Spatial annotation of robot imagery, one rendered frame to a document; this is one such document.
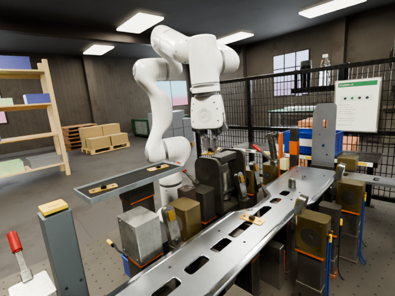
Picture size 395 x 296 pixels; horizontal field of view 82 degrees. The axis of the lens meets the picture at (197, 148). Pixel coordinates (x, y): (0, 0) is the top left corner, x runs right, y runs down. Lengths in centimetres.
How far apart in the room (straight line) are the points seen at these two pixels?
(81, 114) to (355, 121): 927
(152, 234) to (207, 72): 47
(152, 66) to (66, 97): 887
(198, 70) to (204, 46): 6
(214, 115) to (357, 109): 113
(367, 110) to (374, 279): 90
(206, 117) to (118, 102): 979
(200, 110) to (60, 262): 58
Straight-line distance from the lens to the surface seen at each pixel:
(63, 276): 83
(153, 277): 65
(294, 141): 150
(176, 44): 82
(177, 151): 112
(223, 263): 66
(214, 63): 69
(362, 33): 828
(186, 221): 76
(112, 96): 1036
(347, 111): 167
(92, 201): 73
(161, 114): 109
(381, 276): 123
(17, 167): 564
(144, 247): 68
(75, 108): 992
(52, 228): 76
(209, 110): 68
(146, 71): 107
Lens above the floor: 142
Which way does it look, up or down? 12 degrees down
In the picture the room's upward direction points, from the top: 5 degrees counter-clockwise
